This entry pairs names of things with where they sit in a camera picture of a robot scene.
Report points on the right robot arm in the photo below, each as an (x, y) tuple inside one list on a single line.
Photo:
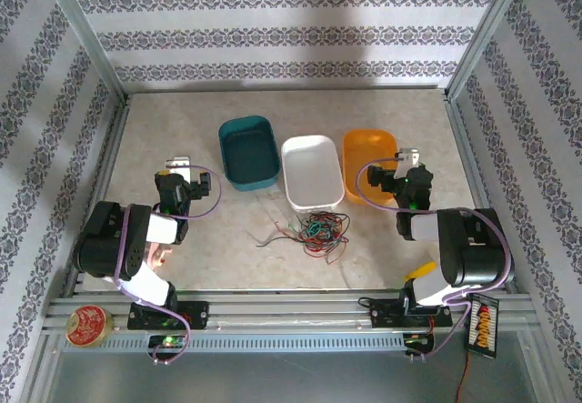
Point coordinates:
[(473, 248)]

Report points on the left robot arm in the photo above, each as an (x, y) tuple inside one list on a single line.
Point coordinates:
[(104, 239)]

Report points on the orange plastic container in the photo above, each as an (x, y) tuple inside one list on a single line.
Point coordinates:
[(364, 148)]

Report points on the teal plastic container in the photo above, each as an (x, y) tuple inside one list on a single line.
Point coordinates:
[(250, 157)]

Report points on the white plastic container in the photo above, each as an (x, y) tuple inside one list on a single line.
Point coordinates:
[(311, 171)]

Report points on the circuit board with green light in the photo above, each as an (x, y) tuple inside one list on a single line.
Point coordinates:
[(168, 341), (418, 341)]

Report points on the black card with orange print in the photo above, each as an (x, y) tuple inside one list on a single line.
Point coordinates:
[(484, 328)]

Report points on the red round tin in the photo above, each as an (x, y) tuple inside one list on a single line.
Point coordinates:
[(86, 325)]

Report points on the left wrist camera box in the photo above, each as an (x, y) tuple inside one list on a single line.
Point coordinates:
[(179, 166)]

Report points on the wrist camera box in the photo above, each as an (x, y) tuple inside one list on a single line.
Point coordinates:
[(179, 166), (411, 156)]

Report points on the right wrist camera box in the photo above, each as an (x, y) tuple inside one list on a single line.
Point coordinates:
[(411, 156)]

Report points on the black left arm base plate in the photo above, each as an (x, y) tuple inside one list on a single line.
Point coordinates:
[(195, 315)]

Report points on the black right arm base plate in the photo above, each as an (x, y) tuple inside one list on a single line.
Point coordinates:
[(386, 317)]

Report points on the aluminium frame post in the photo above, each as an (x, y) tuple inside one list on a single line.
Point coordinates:
[(486, 30), (86, 34)]

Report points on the aluminium mounting rail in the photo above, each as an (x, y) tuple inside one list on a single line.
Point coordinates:
[(291, 312)]

